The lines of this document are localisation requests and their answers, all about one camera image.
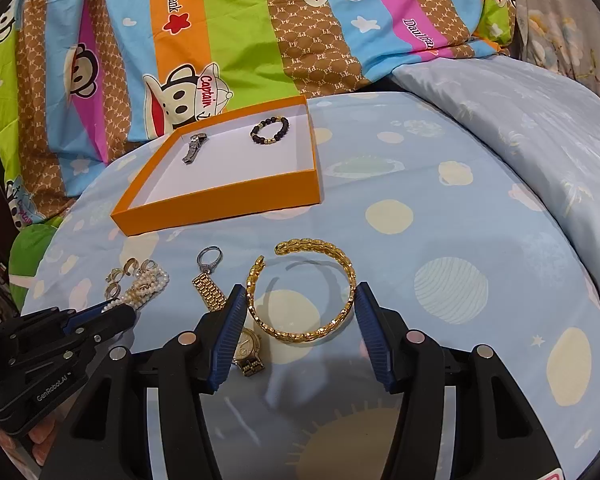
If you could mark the orange shallow box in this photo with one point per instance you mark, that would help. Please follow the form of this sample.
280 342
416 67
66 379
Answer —
220 195

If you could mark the pale blue quilt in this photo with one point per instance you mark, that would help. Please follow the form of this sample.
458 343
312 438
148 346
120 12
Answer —
530 120

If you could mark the striped cartoon monkey blanket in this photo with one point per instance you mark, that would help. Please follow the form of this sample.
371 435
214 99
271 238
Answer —
230 35

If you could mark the green pillow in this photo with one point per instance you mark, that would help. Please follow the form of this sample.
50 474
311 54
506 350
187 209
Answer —
30 247

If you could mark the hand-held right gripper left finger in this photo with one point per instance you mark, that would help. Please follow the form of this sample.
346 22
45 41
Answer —
230 340

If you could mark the silver wristwatch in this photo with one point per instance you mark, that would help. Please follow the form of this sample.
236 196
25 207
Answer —
194 149

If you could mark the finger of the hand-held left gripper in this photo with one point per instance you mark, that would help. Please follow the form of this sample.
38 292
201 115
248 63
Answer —
87 317
117 317

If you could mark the grey floral fabric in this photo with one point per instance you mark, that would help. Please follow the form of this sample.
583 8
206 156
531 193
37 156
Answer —
555 20

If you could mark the gold wristwatch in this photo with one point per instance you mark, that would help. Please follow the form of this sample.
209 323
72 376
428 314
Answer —
207 292

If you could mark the gold hoop earring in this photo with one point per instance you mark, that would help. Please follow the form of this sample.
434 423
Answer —
116 275
112 289
131 266
149 264

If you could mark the light blue planet-print sheet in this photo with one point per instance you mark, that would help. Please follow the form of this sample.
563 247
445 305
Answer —
430 240

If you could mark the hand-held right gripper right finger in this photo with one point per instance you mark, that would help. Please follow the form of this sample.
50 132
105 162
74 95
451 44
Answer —
375 340

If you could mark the person's left hand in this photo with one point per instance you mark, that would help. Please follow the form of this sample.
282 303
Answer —
37 447

